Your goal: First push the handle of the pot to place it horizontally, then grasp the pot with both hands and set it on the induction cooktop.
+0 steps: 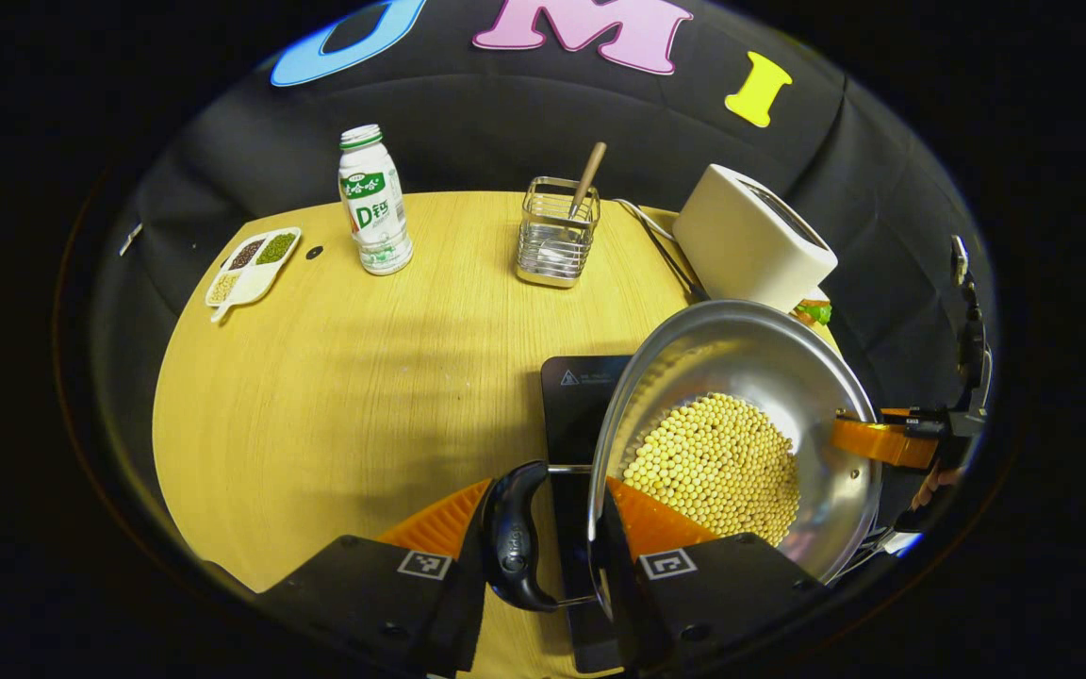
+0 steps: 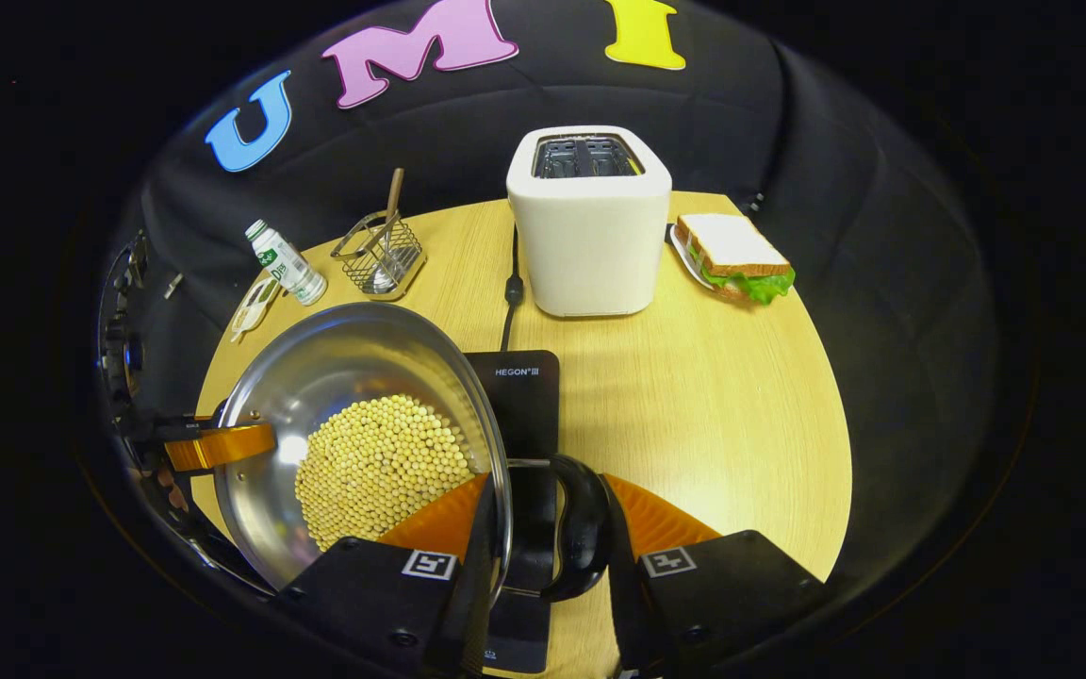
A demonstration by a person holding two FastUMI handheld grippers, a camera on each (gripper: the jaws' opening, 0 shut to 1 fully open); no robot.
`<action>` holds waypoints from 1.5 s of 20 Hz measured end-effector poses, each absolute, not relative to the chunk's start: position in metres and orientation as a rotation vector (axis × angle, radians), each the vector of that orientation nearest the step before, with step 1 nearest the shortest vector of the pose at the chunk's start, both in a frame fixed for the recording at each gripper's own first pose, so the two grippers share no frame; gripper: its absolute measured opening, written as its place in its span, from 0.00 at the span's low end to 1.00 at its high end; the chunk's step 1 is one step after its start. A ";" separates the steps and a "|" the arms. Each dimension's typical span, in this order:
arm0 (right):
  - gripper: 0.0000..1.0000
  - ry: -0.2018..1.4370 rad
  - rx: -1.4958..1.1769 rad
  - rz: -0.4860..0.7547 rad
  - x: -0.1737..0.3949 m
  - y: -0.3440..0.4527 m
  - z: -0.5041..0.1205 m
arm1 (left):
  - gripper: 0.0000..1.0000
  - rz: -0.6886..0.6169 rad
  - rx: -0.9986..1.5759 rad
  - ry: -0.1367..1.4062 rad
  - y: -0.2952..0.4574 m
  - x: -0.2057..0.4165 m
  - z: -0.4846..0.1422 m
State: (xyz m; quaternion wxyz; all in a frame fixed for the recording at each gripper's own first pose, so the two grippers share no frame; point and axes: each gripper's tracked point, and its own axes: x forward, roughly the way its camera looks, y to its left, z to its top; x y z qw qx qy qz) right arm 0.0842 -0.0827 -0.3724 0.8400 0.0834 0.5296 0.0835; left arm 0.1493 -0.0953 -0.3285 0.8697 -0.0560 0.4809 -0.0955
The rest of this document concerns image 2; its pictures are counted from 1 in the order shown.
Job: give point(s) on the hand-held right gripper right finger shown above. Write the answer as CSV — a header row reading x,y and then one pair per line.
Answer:
x,y
628,613

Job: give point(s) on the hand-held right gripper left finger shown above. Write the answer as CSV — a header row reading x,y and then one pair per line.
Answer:
x,y
472,604

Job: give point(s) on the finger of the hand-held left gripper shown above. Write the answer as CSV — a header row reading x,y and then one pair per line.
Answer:
x,y
222,445

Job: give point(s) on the stainless steel pot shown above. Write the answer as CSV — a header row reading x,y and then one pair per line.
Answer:
x,y
345,358

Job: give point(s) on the black induction cooktop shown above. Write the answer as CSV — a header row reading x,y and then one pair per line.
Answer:
x,y
524,405

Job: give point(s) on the silver cloth clip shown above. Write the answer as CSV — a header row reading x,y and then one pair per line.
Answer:
x,y
172,286

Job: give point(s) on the white divided bean dish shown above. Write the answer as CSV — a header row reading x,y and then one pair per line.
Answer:
x,y
255,306

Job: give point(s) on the pile of yellow beans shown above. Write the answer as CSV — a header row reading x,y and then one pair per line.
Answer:
x,y
383,462

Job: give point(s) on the white plastic drink bottle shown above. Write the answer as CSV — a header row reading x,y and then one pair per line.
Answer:
x,y
288,266

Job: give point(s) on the small white plate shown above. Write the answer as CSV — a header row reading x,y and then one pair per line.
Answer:
x,y
682,259

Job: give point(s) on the white toaster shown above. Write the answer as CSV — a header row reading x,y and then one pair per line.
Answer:
x,y
590,245

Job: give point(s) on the lettuce sandwich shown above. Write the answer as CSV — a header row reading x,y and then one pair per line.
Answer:
x,y
736,250

